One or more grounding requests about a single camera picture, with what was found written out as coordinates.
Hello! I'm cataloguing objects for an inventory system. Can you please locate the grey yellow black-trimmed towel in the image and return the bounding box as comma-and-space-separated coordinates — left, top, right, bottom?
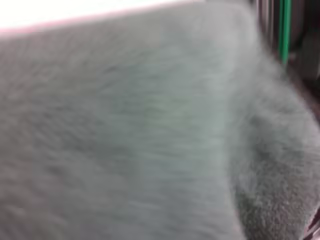
0, 0, 320, 240

